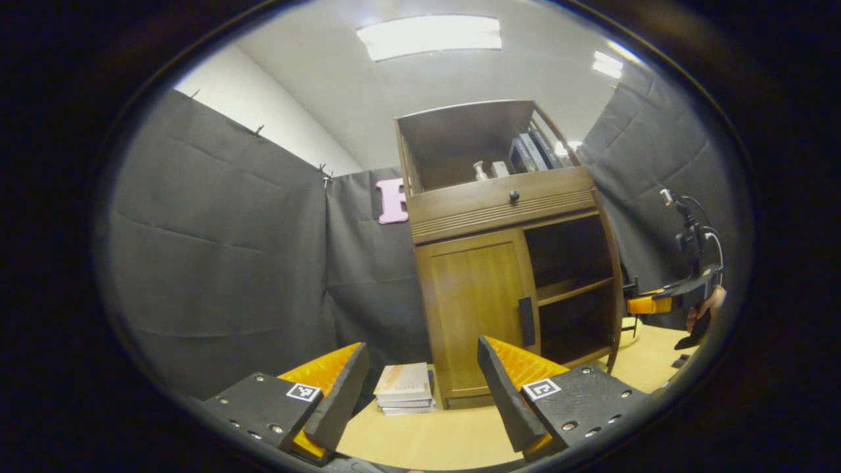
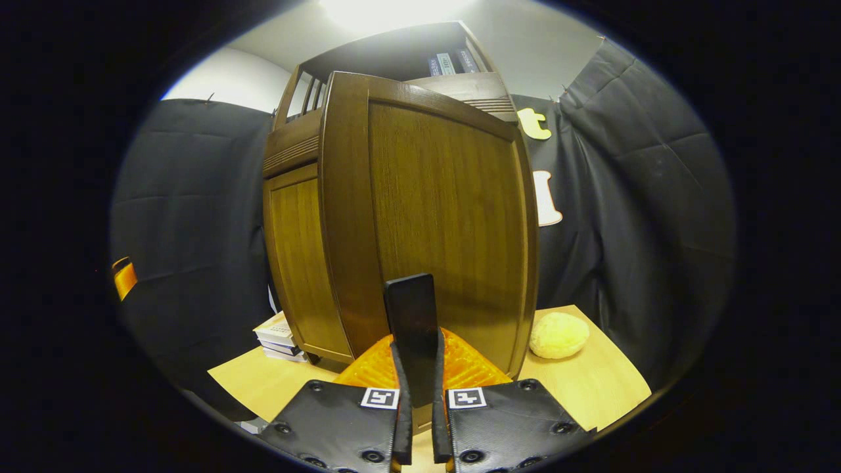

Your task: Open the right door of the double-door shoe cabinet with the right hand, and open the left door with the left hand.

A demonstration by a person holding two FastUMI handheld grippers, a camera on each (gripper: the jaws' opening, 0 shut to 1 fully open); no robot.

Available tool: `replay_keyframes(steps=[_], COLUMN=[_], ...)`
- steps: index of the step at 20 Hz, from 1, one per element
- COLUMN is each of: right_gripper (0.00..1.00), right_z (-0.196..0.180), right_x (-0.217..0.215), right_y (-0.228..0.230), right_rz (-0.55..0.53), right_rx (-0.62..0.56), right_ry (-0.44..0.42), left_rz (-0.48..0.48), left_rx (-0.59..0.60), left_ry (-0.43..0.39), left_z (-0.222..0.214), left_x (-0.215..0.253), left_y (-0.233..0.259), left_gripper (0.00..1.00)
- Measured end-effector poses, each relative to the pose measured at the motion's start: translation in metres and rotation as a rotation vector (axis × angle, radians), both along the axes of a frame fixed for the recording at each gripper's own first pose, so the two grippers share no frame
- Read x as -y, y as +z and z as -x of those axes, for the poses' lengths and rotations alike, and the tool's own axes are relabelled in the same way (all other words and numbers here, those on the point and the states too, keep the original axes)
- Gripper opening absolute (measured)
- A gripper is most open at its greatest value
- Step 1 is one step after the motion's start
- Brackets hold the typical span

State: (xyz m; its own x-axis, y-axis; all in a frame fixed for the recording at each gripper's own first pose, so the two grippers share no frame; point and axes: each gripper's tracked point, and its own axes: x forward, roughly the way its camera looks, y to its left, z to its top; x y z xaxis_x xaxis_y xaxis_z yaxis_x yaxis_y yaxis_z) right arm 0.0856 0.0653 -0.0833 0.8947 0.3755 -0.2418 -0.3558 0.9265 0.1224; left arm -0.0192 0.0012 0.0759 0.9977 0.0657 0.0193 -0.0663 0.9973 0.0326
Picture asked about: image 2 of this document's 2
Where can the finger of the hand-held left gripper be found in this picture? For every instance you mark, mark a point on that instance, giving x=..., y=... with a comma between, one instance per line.
x=125, y=279

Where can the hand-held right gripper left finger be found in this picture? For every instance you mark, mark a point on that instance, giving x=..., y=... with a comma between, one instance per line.
x=403, y=420

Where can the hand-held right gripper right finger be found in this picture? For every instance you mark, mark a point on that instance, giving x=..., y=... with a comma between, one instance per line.
x=439, y=420

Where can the wooden shoe cabinet door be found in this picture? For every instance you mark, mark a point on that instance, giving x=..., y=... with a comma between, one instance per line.
x=447, y=197
x=299, y=263

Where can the wooden double-door shoe cabinet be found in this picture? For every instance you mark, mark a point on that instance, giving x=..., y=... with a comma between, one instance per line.
x=381, y=56

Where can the white book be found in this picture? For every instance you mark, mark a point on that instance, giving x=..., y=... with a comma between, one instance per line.
x=289, y=357
x=274, y=328

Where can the dark thin book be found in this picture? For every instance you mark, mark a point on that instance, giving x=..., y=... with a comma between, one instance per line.
x=282, y=348

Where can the yellow round bun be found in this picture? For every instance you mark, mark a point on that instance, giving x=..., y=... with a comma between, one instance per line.
x=558, y=335

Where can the black backdrop cloth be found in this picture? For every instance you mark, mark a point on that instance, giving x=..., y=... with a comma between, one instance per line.
x=624, y=197

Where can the blue upright book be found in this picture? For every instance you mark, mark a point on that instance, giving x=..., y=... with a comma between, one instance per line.
x=433, y=66

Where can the grey upright book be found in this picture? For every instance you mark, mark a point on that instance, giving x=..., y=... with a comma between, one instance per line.
x=445, y=64

